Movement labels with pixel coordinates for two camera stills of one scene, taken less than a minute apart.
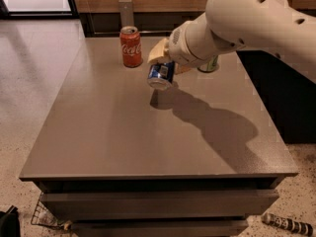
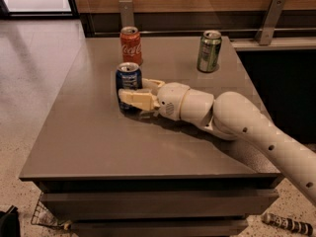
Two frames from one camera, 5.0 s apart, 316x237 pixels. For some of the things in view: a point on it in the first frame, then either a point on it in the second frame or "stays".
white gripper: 180,47 -> 172,99
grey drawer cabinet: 119,158 stays
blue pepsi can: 160,75 -> 128,76
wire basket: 42,215 stays
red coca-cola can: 131,46 stays
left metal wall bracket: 126,14 stays
